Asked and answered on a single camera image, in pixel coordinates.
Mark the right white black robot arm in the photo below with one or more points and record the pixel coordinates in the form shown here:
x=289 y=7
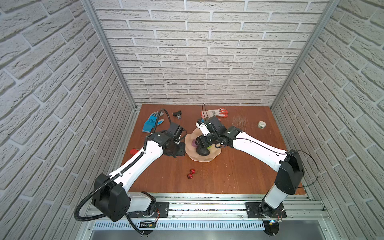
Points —
x=288 y=165

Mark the white tape roll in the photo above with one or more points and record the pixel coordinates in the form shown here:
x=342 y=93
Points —
x=261 y=124

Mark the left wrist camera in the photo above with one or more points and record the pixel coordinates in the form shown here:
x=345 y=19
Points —
x=174 y=131

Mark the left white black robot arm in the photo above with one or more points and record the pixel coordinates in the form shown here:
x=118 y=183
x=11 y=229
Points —
x=114 y=199

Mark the dark green avocado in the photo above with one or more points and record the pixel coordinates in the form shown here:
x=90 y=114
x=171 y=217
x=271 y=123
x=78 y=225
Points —
x=202 y=151

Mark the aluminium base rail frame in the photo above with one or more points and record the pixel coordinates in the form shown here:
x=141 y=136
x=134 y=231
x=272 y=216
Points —
x=238 y=212

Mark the black clear relay module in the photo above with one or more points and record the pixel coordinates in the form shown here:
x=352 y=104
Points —
x=177 y=114

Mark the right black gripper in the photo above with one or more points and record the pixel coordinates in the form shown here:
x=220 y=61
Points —
x=202 y=142

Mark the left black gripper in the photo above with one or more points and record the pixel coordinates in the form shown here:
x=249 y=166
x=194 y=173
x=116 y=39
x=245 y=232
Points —
x=177 y=149

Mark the white red work glove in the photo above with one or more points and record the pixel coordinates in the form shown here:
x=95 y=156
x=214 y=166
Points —
x=221 y=112

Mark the red cherries pair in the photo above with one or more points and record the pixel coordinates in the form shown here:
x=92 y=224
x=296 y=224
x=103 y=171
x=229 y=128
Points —
x=190 y=175

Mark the pink wavy fruit bowl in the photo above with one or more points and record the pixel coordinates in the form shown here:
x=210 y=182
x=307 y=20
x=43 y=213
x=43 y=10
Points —
x=191 y=152

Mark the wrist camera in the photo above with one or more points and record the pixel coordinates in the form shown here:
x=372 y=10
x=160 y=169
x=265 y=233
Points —
x=202 y=126
x=174 y=131

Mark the purple fig fruit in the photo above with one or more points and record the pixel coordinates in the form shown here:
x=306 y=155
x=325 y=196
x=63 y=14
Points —
x=193 y=144

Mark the blue grey work glove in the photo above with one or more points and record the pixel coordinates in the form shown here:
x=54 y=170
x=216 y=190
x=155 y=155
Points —
x=150 y=123

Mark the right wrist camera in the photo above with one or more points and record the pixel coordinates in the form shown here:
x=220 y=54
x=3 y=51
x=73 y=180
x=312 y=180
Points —
x=202 y=126

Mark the red handled tool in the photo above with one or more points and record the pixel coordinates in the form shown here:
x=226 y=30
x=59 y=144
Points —
x=133 y=152

